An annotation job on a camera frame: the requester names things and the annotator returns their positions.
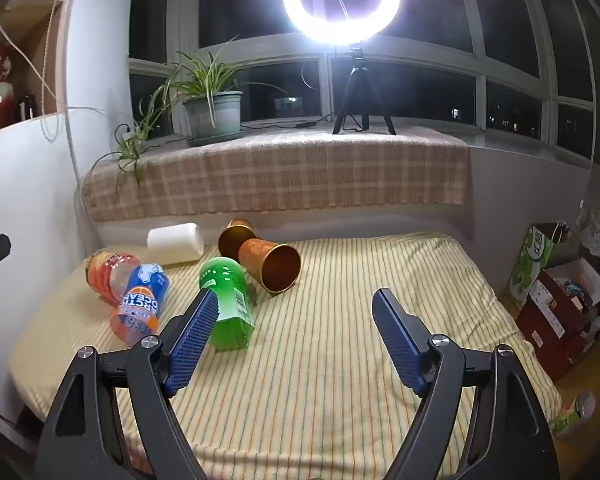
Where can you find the orange bottle blue label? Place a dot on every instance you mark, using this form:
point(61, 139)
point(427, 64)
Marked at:
point(142, 300)

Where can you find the dark small bottle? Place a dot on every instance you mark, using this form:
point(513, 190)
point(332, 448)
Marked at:
point(26, 105)

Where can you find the wooden shelf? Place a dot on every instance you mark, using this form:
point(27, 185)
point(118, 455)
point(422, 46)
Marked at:
point(40, 5)

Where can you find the spider plant in grey pot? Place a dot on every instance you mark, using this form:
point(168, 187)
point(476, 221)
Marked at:
point(212, 112)

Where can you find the green paper bag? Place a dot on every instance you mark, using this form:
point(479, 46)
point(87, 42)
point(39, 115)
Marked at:
point(530, 270)

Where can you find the window frame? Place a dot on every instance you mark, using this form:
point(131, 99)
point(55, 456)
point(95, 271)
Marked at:
point(420, 66)

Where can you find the red-orange plastic bottle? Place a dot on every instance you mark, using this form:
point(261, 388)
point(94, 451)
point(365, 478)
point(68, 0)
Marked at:
point(107, 270)

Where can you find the black tripod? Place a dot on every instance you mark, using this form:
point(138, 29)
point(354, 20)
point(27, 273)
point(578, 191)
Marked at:
point(357, 90)

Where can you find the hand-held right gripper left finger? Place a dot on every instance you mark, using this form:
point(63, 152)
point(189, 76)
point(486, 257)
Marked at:
point(190, 347)

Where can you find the striped bedsheet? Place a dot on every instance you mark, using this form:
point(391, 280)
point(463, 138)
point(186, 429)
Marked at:
point(320, 360)

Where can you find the checked blanket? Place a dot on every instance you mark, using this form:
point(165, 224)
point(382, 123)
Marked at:
point(305, 175)

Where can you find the red cardboard box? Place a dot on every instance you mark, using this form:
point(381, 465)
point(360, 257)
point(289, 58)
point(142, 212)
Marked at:
point(550, 320)

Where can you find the white cup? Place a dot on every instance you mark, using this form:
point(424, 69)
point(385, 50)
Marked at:
point(175, 244)

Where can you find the gold metallic cup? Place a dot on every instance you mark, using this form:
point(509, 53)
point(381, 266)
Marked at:
point(234, 240)
point(262, 260)

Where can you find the green plastic bottle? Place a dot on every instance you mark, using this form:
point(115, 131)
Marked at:
point(230, 295)

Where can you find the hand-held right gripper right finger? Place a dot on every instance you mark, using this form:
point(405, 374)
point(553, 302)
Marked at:
point(399, 347)

